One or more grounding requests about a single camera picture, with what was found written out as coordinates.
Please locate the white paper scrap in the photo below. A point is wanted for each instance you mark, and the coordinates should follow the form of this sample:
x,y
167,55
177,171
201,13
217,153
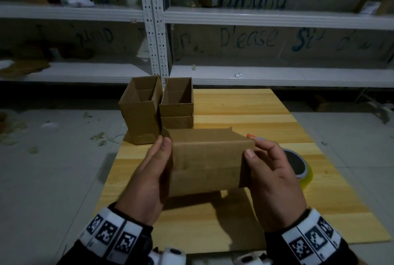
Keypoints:
x,y
238,75

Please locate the brown cardboard blank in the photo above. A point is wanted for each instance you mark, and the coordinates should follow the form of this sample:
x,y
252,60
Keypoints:
x,y
209,163

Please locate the white marker cube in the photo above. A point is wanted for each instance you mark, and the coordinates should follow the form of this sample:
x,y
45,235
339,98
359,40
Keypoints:
x,y
252,258

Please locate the black right wristband with markers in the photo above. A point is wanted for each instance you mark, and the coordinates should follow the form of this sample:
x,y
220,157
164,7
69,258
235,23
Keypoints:
x,y
311,240

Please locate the white metal shelf rack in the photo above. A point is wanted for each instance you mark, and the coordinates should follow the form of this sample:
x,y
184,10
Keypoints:
x,y
77,12
277,18

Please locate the carton with white label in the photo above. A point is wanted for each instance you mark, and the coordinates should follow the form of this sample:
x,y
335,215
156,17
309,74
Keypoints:
x,y
371,6

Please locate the yellow tape roll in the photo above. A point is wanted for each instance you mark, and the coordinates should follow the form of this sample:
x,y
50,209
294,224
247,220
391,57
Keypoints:
x,y
308,178

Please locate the white dotted plastic gadget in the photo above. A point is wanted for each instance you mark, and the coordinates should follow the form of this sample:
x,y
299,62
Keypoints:
x,y
83,1

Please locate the person's right hand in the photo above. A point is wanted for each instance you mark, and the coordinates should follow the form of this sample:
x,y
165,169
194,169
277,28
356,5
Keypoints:
x,y
277,191

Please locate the person's left hand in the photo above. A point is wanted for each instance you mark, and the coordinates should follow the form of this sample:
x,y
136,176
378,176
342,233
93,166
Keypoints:
x,y
144,187

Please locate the brown cardboard box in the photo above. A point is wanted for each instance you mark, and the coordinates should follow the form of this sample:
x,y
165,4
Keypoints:
x,y
177,111
141,120

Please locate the black wristband with markers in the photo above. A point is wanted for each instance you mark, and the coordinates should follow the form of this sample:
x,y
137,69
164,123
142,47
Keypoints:
x,y
107,237
311,240

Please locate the black left wristband with markers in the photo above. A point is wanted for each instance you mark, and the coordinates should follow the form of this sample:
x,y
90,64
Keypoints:
x,y
107,237

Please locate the orange tape dispenser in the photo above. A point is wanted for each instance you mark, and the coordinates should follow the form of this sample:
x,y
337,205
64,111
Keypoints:
x,y
297,164

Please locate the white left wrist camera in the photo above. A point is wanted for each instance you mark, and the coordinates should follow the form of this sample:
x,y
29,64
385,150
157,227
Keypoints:
x,y
169,255

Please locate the small brown carton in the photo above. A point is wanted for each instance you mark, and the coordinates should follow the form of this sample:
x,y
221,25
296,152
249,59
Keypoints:
x,y
209,0

